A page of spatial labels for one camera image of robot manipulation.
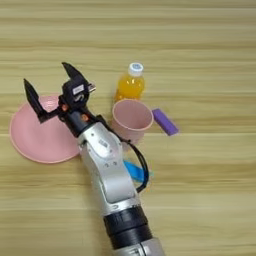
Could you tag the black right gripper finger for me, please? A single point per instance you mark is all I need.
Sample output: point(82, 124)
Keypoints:
point(74, 73)
point(33, 98)

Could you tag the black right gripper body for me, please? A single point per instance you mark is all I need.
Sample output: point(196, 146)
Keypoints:
point(75, 118)

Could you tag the pink round plate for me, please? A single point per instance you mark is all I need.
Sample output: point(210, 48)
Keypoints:
point(40, 140)

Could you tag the pink plastic cup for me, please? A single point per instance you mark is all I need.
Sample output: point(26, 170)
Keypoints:
point(131, 116)

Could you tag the orange juice bottle white cap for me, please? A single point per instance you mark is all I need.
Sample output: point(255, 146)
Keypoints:
point(130, 86)

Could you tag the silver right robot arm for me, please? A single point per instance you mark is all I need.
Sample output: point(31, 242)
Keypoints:
point(113, 173)

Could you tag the small black box white label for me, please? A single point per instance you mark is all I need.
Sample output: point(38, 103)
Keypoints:
point(77, 90)

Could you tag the blue rectangular block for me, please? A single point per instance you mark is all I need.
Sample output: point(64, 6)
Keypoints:
point(136, 171)

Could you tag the purple rectangular block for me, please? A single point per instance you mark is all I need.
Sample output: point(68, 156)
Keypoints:
point(166, 122)

